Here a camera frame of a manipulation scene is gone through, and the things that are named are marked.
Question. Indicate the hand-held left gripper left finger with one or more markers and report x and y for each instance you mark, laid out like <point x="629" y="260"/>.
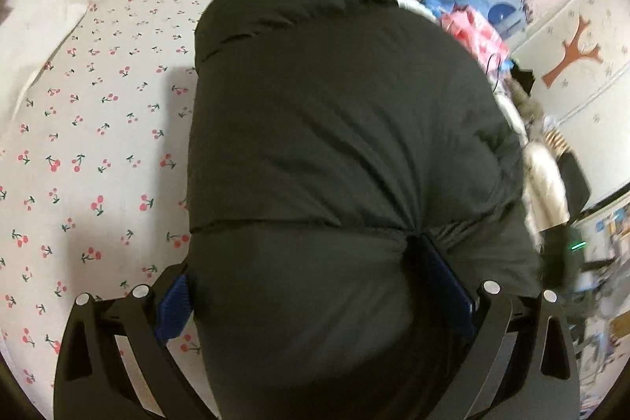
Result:
<point x="172" y="308"/>

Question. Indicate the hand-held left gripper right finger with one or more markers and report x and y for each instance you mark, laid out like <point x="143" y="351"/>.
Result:
<point x="445" y="284"/>

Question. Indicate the black puffer jacket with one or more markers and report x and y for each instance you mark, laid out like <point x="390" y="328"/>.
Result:
<point x="344" y="184"/>

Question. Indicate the beige fur trimmed coat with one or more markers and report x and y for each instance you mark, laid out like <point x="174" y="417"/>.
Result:
<point x="541" y="169"/>

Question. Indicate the cherry print bed sheet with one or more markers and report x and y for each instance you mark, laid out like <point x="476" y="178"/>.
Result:
<point x="98" y="154"/>

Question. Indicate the pink cloth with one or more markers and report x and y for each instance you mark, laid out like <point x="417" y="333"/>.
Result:
<point x="470" y="31"/>

